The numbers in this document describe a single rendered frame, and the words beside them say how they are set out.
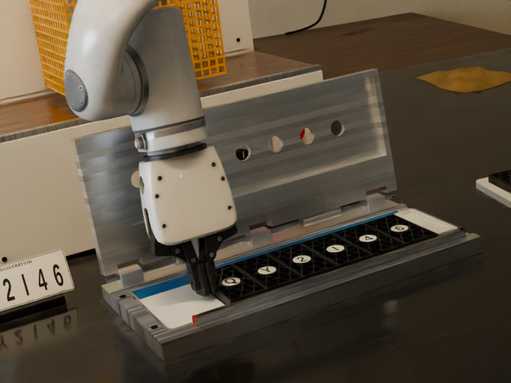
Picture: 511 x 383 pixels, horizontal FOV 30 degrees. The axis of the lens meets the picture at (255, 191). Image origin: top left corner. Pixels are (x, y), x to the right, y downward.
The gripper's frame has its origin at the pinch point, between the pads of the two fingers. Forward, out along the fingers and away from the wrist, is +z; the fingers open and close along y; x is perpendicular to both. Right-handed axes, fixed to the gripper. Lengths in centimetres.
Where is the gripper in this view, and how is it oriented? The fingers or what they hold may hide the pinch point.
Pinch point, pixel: (203, 277)
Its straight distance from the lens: 113.1
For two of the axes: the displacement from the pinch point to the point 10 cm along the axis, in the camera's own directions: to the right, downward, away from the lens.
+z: 2.1, 9.7, 1.3
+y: 8.8, -2.4, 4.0
